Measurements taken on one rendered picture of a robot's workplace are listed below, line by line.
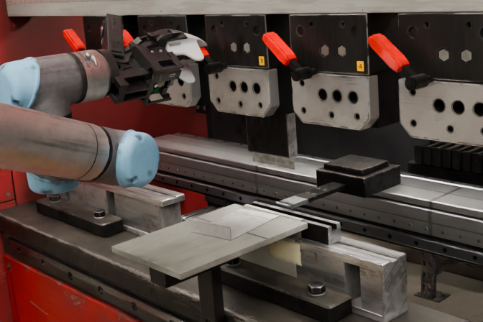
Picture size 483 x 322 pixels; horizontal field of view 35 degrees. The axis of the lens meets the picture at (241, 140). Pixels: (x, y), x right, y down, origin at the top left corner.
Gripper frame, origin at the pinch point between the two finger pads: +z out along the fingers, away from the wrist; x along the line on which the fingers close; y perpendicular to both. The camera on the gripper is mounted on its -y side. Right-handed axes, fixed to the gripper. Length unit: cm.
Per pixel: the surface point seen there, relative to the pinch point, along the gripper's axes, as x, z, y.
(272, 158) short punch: -9.7, 7.0, 19.4
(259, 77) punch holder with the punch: 4.0, 2.5, 12.9
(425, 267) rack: -137, 171, 9
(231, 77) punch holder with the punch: -0.6, 2.5, 7.6
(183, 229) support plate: -20.5, -9.0, 20.6
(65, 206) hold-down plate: -63, 0, -20
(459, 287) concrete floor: -144, 187, 21
